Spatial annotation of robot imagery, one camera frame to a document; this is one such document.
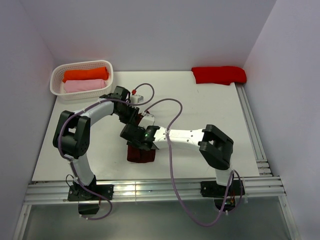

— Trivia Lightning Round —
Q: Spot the aluminium front rail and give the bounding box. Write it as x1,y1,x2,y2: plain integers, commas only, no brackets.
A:
23,176,286,205

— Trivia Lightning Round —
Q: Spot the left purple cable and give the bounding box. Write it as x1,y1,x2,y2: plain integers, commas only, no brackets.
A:
58,83,155,221

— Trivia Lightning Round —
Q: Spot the pink rolled t-shirt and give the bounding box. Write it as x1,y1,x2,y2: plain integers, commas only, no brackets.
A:
63,79,107,93

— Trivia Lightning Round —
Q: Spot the aluminium side rail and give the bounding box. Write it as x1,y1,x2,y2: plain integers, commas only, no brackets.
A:
235,83,273,177

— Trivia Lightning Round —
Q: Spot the bright red folded t-shirt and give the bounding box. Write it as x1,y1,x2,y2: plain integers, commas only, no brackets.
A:
191,66,247,86

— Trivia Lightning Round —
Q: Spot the white plastic basket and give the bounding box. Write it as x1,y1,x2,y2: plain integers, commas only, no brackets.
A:
50,60,114,100

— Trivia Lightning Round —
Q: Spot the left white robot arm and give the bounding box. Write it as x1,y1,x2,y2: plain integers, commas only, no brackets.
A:
53,86,144,201

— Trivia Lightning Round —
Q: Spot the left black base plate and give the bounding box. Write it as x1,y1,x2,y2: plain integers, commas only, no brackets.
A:
67,184,114,202

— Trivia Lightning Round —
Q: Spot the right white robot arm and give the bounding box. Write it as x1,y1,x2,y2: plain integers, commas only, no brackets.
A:
120,124,234,195

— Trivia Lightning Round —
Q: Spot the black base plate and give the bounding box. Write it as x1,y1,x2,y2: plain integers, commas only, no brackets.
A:
67,184,114,202
200,179,246,198

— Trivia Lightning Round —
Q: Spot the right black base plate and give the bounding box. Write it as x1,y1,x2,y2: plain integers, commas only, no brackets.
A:
200,179,246,198

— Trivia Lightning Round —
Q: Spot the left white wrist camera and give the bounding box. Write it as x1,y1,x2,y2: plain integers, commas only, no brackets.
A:
130,94,144,104

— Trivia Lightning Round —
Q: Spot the orange rolled t-shirt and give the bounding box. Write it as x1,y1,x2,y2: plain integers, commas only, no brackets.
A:
62,67,109,83

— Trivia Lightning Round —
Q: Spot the purple cable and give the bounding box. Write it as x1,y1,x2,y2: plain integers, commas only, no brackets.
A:
143,98,243,228
58,83,155,221

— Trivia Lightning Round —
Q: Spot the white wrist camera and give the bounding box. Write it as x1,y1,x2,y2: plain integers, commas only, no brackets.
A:
130,94,144,104
138,112,155,129

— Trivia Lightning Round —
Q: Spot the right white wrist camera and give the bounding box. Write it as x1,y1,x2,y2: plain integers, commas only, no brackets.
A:
138,112,155,129

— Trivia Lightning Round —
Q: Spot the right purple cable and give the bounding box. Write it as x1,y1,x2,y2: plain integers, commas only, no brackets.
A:
143,98,243,228

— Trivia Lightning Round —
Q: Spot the dark red t-shirt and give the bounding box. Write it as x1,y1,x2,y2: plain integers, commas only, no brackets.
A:
127,113,158,164

